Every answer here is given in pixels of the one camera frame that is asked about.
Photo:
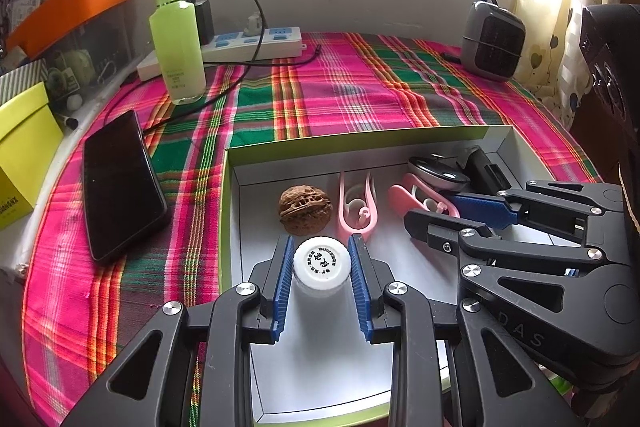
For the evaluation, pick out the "black round device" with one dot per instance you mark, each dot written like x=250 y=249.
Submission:
x=437 y=169

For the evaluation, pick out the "striped cardboard box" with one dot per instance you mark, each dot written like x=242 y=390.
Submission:
x=20 y=82

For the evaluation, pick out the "grey space heater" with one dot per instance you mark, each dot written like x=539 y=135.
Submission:
x=492 y=39

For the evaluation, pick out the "green plastic bottle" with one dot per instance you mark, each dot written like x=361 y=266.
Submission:
x=177 y=37

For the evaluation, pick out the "plain pink clip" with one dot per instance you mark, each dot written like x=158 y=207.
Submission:
x=400 y=197

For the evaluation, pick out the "orange storage box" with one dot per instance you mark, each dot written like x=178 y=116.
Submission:
x=75 y=2

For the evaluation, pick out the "white power strip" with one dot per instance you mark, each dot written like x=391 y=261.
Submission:
x=280 y=42

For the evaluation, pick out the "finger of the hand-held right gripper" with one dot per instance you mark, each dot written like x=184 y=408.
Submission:
x=440 y=232
x=485 y=208

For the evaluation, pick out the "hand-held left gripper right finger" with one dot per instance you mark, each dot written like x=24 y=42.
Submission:
x=361 y=287

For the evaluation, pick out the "pink plaid cloth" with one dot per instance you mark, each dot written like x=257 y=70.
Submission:
x=350 y=82

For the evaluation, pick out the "small pink forked clip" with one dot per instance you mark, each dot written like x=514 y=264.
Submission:
x=344 y=207

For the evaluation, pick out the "green and white cardboard box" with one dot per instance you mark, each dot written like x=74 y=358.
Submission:
x=310 y=167

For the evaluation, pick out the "heart print curtain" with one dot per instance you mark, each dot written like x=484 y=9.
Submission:
x=575 y=7

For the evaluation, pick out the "brown walnut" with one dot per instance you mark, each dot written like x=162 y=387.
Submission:
x=305 y=209

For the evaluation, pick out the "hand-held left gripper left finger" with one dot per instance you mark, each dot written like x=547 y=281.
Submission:
x=281 y=287

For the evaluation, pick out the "yellow cardboard box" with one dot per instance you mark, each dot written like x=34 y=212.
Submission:
x=20 y=157

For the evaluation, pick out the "clear glass tank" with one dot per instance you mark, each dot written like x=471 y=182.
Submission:
x=80 y=52

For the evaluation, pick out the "black charger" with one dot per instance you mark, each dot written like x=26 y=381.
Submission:
x=203 y=23

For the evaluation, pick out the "small white jar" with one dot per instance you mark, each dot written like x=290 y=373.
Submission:
x=320 y=262

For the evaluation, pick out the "white plug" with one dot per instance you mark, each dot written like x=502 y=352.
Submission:
x=252 y=24

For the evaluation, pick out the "black smartphone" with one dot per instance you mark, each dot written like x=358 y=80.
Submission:
x=122 y=184

